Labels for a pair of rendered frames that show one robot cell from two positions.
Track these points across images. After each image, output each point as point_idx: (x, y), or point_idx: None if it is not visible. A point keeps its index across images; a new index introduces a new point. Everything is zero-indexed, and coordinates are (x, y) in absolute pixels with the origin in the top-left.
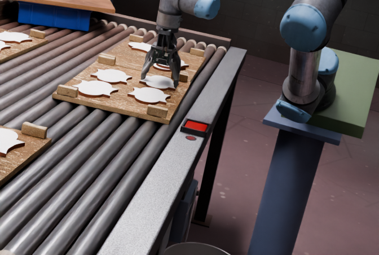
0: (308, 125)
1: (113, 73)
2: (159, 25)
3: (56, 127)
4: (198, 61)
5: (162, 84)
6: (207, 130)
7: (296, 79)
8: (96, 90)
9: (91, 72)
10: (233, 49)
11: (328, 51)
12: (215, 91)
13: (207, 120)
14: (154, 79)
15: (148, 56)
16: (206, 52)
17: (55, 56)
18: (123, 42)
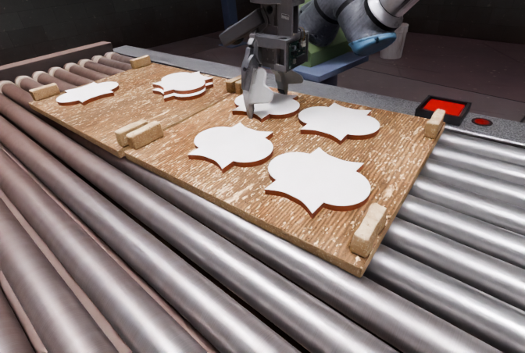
0: (332, 60)
1: (218, 139)
2: None
3: None
4: (166, 68)
5: (282, 102)
6: (462, 101)
7: None
8: (337, 177)
9: (194, 167)
10: (119, 50)
11: None
12: (268, 78)
13: (390, 99)
14: (257, 105)
15: (250, 70)
16: (123, 62)
17: (11, 213)
18: (38, 107)
